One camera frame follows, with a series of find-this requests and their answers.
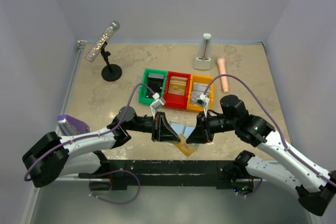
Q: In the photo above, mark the green plastic bin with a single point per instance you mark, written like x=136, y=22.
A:
x=145, y=95

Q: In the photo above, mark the pink flashlight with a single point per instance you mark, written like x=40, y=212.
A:
x=222, y=71

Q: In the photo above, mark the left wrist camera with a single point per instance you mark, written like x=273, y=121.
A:
x=156, y=104

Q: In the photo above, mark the glitter silver microphone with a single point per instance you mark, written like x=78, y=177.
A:
x=104, y=38

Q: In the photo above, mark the gold cards stack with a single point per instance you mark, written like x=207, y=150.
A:
x=177, y=85

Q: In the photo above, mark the teal leather card holder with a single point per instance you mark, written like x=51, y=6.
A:
x=183, y=129

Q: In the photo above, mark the purple block fixture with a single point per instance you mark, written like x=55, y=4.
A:
x=71, y=126

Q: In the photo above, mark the black cards stack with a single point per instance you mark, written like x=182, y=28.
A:
x=155, y=82

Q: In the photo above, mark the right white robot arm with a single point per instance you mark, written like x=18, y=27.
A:
x=313, y=185

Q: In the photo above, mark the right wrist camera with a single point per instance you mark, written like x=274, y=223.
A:
x=203, y=101

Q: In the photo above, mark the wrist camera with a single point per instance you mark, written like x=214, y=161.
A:
x=203, y=101
x=156, y=104

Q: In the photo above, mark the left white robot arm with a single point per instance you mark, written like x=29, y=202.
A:
x=47, y=159

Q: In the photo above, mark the red plastic bin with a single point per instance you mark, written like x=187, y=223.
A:
x=176, y=101

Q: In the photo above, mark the yellow plastic bin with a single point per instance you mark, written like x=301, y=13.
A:
x=199, y=79

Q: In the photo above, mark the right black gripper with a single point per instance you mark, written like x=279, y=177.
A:
x=201, y=134

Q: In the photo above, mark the black microphone stand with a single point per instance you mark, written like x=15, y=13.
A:
x=111, y=72

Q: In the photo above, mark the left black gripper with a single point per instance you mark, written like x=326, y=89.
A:
x=161, y=130

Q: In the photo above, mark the white metronome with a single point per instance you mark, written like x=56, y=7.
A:
x=203, y=58

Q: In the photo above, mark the gold credit card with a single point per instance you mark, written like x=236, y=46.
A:
x=184, y=147

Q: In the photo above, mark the white cards stack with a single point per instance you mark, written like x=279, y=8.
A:
x=197, y=89

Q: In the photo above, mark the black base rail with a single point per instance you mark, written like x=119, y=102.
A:
x=187, y=173

